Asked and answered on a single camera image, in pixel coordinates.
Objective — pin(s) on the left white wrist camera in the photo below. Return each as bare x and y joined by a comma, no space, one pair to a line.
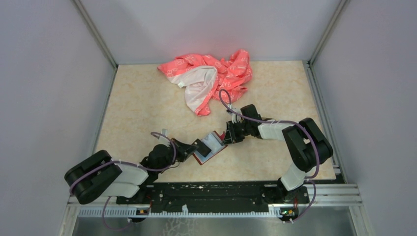
163,136

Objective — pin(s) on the aluminium front frame rail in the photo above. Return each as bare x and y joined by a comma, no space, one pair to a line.
320,195

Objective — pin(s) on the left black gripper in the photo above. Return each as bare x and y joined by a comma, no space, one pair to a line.
184,150

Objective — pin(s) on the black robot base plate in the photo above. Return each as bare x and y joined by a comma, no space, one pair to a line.
216,197

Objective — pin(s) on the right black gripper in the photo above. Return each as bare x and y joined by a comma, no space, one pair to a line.
231,137

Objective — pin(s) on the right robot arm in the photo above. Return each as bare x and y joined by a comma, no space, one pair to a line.
307,145

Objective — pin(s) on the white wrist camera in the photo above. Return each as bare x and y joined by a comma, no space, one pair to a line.
235,114
163,136

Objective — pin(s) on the pink and white cloth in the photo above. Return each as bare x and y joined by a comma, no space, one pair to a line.
207,78

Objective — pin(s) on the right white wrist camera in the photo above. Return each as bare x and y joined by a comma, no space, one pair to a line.
235,114

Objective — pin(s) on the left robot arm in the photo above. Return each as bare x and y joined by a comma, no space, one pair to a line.
101,176

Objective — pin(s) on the red card holder wallet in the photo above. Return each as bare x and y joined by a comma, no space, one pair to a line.
215,142

